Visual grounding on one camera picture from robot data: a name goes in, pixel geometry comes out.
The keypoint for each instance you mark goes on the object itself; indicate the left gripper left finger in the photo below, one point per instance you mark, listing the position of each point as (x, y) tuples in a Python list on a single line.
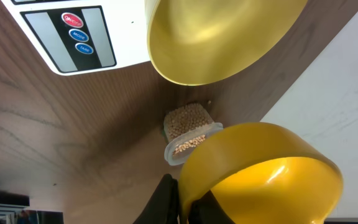
[(163, 206)]

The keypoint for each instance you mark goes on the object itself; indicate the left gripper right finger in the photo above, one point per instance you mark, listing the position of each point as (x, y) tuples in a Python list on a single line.
[(207, 210)]

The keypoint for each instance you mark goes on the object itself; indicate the yellow measuring scoop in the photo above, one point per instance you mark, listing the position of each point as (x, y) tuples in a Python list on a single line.
[(260, 173)]

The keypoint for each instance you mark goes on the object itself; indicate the yellow plastic bowl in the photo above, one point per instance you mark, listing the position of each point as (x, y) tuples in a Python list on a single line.
[(198, 42)]

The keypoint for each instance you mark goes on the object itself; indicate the white digital kitchen scale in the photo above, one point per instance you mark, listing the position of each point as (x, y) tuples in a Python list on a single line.
[(77, 37)]

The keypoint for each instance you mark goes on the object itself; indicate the clear plastic container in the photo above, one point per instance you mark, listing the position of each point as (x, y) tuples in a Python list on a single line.
[(209, 130)]

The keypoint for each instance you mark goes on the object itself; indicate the soybeans in container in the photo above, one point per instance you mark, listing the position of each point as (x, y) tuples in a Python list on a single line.
[(183, 120)]

